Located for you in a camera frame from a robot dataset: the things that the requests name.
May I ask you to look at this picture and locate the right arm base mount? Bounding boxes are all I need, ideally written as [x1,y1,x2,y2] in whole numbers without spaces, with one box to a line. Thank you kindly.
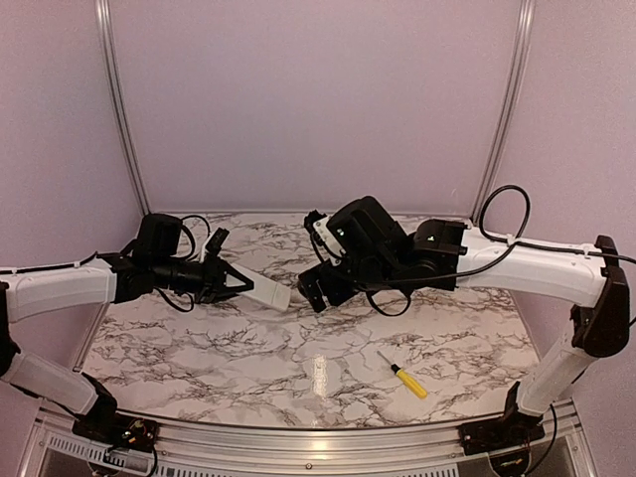
[458,414,546,455]

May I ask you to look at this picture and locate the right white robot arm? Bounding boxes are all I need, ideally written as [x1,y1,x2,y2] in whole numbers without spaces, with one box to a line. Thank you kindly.
[297,196,632,445]

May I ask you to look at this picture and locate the aluminium frame post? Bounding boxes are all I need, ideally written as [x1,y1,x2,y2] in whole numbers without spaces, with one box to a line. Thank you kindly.
[94,0,151,215]
[470,0,536,221]

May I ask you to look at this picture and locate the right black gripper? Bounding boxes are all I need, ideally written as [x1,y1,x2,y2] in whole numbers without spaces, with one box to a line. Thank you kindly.
[297,256,402,313]

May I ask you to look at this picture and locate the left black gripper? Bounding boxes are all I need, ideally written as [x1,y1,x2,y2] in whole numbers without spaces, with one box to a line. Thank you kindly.
[152,251,253,304]

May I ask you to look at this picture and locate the front aluminium rail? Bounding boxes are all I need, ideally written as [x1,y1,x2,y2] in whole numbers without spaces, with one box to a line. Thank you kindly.
[19,401,597,476]

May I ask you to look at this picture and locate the yellow handled screwdriver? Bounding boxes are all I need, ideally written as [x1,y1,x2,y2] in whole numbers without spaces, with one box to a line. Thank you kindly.
[377,351,427,399]

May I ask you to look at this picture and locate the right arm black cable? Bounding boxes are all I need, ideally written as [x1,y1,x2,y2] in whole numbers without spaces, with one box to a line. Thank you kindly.
[347,184,636,471]

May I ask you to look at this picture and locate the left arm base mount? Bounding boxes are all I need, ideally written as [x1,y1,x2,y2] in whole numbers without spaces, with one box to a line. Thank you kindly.
[72,413,159,453]

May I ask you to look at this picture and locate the right aluminium frame post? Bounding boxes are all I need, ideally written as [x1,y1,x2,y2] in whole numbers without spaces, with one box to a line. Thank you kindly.
[470,0,536,221]

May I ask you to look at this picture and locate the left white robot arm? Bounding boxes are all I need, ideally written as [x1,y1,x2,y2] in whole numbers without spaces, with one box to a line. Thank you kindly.
[1,214,254,442]

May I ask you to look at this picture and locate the left aluminium frame post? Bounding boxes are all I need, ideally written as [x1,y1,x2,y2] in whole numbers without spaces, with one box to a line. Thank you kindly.
[94,0,151,215]

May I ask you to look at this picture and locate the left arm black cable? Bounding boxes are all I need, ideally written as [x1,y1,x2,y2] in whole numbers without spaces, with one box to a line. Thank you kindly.
[0,214,213,313]

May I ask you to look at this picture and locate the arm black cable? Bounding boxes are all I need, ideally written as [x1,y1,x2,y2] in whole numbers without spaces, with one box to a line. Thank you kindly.
[0,214,213,313]
[347,184,636,471]

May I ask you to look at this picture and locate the white remote control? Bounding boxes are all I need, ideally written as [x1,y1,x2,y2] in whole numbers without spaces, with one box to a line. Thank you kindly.
[232,263,291,312]

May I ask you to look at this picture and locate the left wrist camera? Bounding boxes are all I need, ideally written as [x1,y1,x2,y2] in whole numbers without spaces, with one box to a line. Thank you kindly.
[198,228,230,263]

